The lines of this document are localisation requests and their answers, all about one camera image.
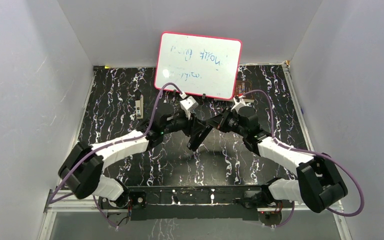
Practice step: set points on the brown Three Days book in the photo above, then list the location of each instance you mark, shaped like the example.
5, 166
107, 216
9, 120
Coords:
244, 86

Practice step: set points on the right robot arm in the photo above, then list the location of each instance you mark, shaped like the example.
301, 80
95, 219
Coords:
318, 183

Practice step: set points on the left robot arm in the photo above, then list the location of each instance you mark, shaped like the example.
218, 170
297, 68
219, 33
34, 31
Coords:
82, 171

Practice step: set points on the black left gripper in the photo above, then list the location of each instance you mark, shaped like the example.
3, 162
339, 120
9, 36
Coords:
191, 124

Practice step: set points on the pink framed whiteboard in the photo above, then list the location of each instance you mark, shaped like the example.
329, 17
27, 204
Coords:
198, 65

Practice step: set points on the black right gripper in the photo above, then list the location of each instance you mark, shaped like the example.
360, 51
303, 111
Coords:
219, 121

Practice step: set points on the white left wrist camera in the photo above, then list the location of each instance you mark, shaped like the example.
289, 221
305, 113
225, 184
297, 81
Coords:
188, 104

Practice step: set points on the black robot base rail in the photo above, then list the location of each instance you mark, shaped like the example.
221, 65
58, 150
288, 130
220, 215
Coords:
195, 202

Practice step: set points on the grey strip on table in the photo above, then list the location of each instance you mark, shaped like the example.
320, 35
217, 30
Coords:
139, 107

